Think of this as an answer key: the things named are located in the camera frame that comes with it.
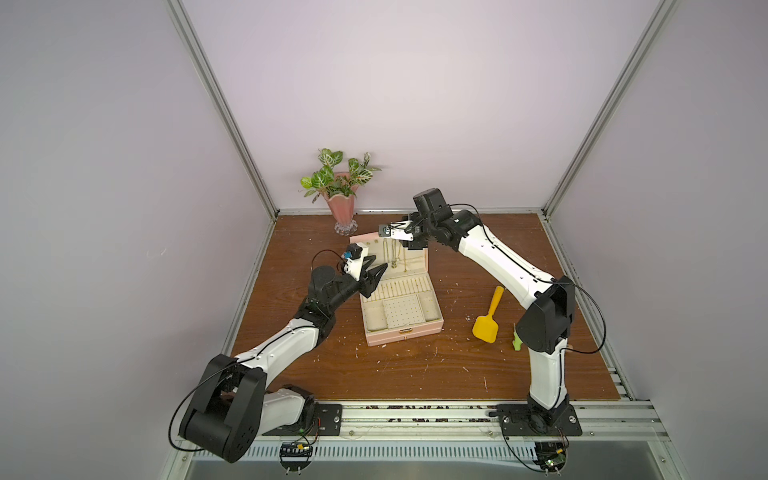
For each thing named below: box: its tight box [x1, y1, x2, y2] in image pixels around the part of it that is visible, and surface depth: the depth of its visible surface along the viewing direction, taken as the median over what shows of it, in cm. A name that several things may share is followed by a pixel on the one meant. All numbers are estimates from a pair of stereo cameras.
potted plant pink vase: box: [300, 148, 382, 236], surface depth 99 cm
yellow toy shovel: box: [472, 286, 504, 344], surface depth 90 cm
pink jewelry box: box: [349, 232, 445, 347], surface depth 89 cm
